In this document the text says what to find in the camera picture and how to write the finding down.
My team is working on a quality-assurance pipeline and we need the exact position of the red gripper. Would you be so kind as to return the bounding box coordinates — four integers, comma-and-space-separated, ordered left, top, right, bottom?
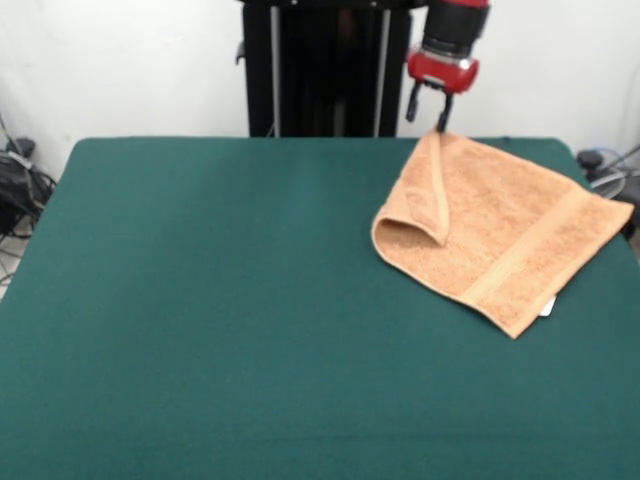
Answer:
405, 45, 480, 133

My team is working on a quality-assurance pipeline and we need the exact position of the tan terry towel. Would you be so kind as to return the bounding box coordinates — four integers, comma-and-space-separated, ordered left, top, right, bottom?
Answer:
370, 129, 636, 341

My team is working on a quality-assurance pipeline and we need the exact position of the dark green tablecloth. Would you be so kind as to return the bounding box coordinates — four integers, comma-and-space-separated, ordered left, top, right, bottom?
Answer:
0, 137, 640, 480

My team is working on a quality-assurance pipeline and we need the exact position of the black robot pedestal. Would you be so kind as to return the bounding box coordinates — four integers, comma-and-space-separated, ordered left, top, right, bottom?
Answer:
233, 0, 432, 139

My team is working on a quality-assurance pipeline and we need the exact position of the dark stand with grey cables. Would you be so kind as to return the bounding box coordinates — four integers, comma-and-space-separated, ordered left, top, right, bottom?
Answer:
577, 147, 640, 236

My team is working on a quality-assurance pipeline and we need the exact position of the black equipment with cables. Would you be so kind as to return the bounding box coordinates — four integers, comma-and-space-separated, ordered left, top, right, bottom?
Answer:
0, 137, 57, 241

